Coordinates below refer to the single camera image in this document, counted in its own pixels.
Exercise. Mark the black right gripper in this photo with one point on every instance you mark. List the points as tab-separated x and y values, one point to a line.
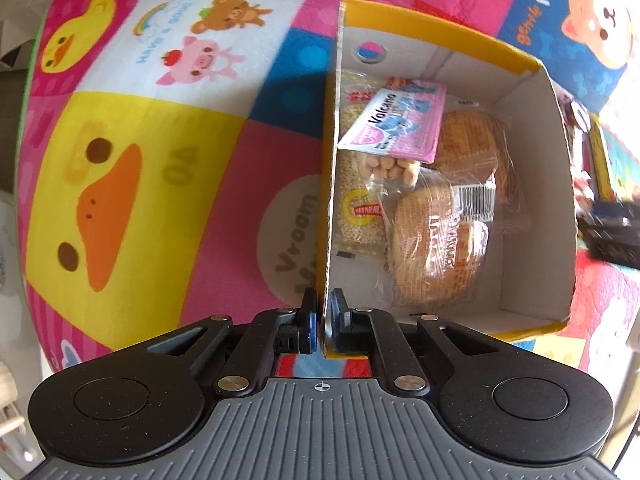
611	232

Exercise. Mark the pink Volcano biscuit packet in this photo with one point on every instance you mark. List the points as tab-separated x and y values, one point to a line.
401	120

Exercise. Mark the wrapped round biscuit pack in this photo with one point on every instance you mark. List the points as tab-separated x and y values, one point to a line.
437	238

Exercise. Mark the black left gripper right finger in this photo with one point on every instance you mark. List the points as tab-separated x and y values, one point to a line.
375	334

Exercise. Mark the yellow cardboard box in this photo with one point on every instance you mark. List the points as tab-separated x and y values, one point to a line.
528	284

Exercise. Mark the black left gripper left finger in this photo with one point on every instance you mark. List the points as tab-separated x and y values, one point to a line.
259	345

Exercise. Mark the sesame snack packet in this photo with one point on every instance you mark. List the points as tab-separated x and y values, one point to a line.
358	222

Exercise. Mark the colourful cartoon patchwork blanket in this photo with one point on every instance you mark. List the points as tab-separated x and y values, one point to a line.
170	164

